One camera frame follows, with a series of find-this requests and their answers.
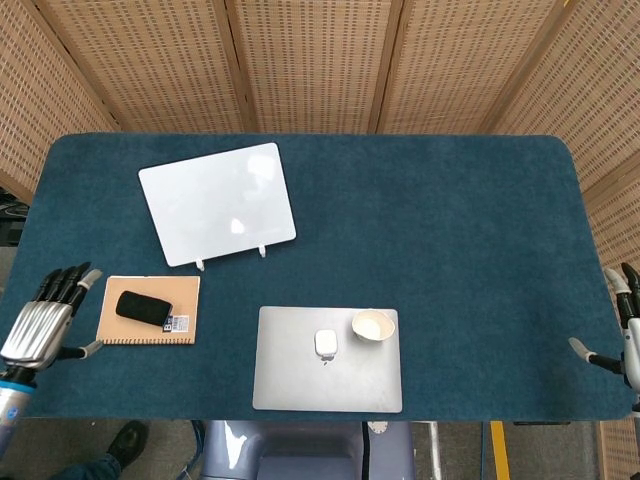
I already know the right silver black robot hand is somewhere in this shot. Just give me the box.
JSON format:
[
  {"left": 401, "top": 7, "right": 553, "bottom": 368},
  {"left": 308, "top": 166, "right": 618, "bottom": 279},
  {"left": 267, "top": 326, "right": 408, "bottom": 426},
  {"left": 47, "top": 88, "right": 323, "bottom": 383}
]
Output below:
[{"left": 568, "top": 262, "right": 640, "bottom": 392}]

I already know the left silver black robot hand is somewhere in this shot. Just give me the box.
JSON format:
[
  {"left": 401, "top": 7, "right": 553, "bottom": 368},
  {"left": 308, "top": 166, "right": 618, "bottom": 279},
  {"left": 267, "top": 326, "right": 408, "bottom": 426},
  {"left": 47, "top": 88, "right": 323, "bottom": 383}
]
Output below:
[{"left": 0, "top": 261, "right": 104, "bottom": 372}]

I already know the black eraser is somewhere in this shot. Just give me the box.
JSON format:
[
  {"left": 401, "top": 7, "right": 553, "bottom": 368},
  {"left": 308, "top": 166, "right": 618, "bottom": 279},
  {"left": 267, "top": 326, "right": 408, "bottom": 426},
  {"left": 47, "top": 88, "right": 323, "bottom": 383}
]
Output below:
[{"left": 115, "top": 290, "right": 174, "bottom": 328}]

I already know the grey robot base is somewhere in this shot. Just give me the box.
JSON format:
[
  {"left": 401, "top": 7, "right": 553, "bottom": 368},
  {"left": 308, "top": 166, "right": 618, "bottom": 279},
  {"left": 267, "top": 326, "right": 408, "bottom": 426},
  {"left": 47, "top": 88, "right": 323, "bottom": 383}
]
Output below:
[{"left": 198, "top": 419, "right": 417, "bottom": 480}]

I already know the brown spiral notebook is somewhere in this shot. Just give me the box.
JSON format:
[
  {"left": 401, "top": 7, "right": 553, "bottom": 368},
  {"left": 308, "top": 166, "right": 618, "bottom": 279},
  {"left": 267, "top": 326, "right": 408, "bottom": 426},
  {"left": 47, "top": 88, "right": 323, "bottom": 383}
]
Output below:
[{"left": 95, "top": 275, "right": 202, "bottom": 346}]

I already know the white board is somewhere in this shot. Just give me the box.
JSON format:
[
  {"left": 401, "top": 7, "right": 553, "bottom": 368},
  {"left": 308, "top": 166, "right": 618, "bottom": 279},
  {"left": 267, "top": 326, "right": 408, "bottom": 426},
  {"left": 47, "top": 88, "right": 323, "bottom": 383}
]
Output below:
[{"left": 137, "top": 142, "right": 298, "bottom": 273}]

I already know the black shoe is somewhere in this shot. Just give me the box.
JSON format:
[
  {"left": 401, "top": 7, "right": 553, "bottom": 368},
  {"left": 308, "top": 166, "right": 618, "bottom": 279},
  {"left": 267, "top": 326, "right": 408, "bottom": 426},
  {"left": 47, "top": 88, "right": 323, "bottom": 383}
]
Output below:
[{"left": 106, "top": 419, "right": 150, "bottom": 470}]

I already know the blue jeans leg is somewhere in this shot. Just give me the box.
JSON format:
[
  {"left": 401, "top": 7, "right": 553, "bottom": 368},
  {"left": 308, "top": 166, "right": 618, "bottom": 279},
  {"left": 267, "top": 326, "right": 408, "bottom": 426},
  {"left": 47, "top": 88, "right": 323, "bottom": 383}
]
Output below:
[{"left": 49, "top": 453, "right": 123, "bottom": 480}]

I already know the yellow floor tape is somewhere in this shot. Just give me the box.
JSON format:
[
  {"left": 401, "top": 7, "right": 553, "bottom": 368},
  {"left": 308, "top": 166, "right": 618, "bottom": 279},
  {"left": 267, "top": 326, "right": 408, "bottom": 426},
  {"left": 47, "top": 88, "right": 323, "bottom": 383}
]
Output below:
[{"left": 489, "top": 420, "right": 512, "bottom": 480}]

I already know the small white bowl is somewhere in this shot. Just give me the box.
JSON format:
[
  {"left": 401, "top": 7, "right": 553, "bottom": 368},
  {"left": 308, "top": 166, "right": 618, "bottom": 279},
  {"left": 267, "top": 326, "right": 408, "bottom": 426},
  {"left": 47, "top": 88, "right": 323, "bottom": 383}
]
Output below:
[{"left": 350, "top": 309, "right": 397, "bottom": 343}]

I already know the blue felt table mat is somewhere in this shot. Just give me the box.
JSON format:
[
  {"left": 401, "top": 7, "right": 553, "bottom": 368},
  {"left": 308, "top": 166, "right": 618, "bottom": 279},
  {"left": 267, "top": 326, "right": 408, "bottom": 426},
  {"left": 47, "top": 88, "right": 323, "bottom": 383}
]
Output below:
[{"left": 0, "top": 131, "right": 634, "bottom": 422}]

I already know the white earbuds case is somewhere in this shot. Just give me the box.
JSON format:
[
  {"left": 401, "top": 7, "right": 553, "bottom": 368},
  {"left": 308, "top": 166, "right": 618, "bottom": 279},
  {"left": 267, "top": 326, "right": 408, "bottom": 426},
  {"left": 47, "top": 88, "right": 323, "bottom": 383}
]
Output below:
[{"left": 313, "top": 328, "right": 339, "bottom": 358}]

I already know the silver laptop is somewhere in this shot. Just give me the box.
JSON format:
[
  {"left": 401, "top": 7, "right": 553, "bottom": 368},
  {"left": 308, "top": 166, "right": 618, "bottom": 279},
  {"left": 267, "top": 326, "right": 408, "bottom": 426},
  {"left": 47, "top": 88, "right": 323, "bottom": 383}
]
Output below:
[{"left": 251, "top": 305, "right": 404, "bottom": 415}]

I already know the woven bamboo folding screen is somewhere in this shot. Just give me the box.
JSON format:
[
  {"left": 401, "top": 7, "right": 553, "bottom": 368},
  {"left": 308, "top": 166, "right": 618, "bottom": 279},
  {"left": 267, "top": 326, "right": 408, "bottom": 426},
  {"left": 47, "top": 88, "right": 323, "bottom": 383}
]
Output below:
[{"left": 0, "top": 0, "right": 640, "bottom": 480}]

